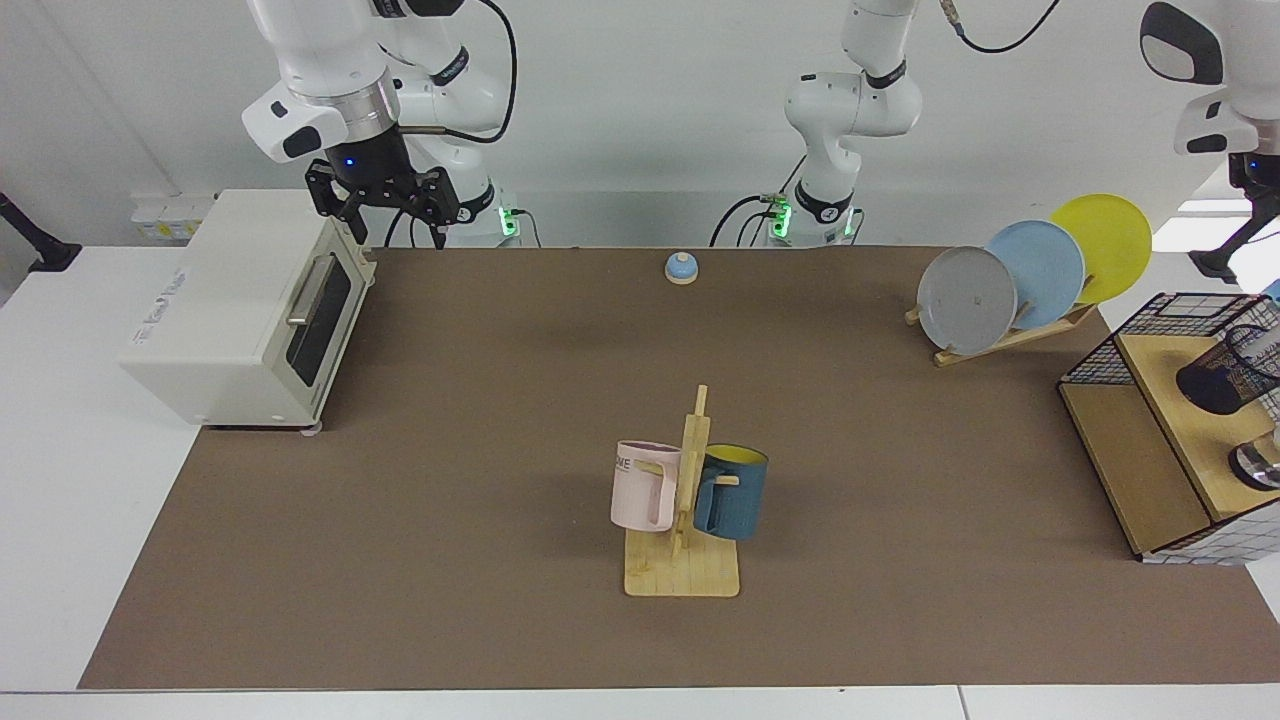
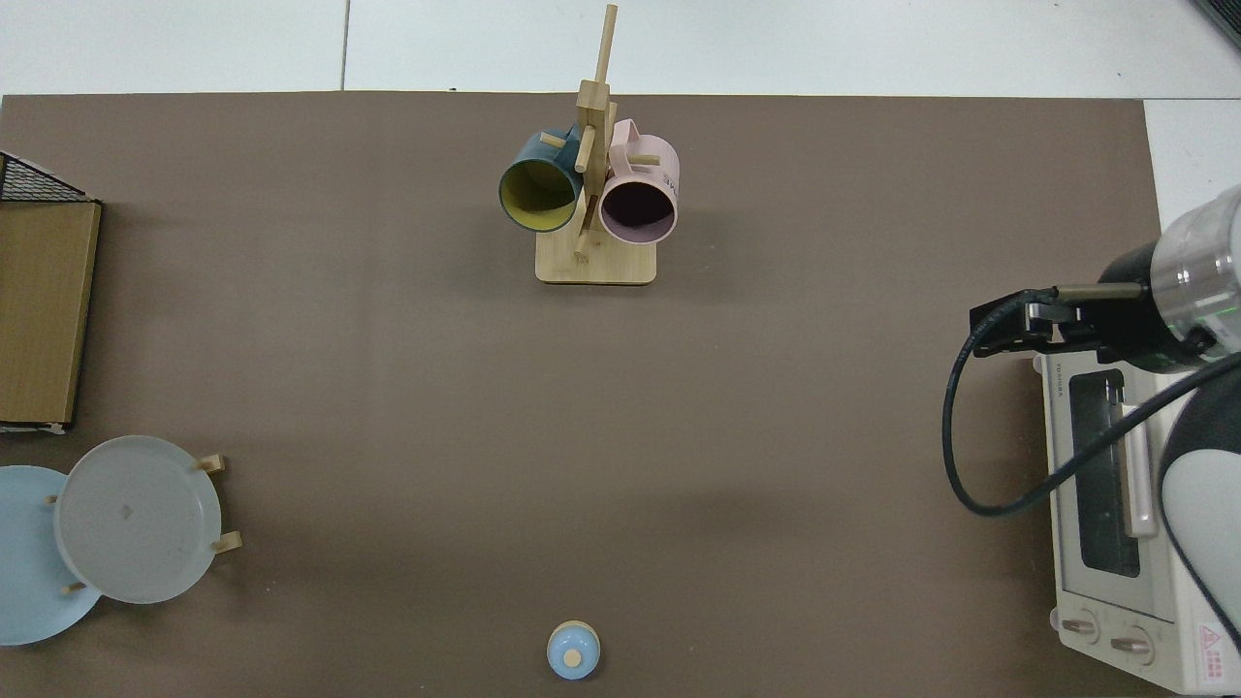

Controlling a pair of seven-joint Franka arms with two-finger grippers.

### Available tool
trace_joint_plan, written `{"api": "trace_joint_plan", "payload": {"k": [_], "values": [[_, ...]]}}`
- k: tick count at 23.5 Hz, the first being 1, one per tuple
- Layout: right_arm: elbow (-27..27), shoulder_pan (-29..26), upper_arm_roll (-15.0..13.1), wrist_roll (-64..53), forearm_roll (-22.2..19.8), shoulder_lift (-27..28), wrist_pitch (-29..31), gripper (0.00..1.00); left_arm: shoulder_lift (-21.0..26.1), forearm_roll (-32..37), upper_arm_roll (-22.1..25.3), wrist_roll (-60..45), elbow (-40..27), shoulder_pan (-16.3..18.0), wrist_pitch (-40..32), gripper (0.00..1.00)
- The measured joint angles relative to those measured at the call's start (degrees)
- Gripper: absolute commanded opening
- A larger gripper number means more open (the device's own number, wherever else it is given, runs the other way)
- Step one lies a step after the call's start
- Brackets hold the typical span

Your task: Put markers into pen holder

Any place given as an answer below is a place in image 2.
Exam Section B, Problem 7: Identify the pale toaster oven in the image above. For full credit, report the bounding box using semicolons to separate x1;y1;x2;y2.
1033;344;1241;696

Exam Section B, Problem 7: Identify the pink cup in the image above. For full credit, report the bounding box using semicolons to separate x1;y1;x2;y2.
598;118;682;245

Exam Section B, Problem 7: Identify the wooden cup stand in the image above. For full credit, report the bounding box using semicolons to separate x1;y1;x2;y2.
535;4;658;286

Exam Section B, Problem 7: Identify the dark blue cup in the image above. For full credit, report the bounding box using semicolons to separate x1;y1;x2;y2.
498;126;587;234

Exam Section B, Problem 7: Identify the brown table cloth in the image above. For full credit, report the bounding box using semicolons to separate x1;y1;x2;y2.
0;92;1164;698

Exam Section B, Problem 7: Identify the wooden plate rack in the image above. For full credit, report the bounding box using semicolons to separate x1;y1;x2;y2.
44;454;243;594

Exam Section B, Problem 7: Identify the grey plate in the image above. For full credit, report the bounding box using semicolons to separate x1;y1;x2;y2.
53;435;223;605

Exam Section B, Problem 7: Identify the light blue plate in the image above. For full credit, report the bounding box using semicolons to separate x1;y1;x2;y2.
0;465;106;647

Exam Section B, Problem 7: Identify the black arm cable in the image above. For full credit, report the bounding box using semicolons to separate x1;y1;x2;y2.
941;281;1241;518

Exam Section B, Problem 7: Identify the wire basket with wooden floor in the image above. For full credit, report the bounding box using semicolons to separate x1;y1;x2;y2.
0;150;103;434

